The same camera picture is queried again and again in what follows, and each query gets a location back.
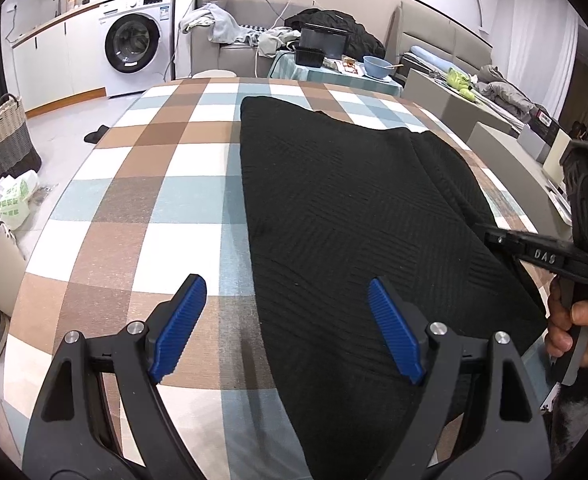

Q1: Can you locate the blue pillow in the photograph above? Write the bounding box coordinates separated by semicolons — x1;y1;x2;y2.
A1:
410;46;446;66

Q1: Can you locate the black jacket pile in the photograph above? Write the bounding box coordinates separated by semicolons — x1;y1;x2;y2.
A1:
284;8;386;61

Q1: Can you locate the low beige cabinet step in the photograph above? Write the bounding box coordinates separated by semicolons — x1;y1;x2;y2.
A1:
467;122;571;240

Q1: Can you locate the grey blanket pile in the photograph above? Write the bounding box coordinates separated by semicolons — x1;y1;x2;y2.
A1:
476;65;538;122

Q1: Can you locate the light blue clothes pile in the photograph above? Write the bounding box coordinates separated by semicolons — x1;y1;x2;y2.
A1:
179;3;247;44

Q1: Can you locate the white round stool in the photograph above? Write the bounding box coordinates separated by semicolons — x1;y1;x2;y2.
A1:
192;68;237;79

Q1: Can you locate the blue plastic bowl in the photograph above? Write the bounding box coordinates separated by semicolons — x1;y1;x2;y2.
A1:
363;55;396;79

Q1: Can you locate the black storage bin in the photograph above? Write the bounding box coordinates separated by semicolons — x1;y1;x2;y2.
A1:
299;23;348;60

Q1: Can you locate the woven laundry basket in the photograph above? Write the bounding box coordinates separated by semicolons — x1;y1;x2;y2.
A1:
0;93;42;179

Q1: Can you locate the black knit sweater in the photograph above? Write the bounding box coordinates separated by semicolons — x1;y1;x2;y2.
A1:
239;96;545;479

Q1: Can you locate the green white plastic bag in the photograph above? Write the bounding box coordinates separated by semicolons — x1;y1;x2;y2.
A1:
0;170;39;231

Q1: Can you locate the green plush toy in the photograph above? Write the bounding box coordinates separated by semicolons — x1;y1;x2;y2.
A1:
446;68;476;102

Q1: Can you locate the green checkered side table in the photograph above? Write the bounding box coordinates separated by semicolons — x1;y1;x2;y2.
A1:
268;52;402;96

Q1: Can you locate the checkered tablecloth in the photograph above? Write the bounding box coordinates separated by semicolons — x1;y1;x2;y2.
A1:
1;78;532;479

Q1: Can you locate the grey sofa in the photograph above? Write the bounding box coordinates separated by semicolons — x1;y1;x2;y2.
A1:
179;0;300;77

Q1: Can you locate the beige cabinet block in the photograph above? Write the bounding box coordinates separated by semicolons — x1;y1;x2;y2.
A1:
402;70;519;141

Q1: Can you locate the white washing machine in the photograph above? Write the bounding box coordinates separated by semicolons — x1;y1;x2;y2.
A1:
99;0;175;98

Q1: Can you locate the person's right hand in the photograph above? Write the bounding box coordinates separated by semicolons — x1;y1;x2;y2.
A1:
544;278;588;371

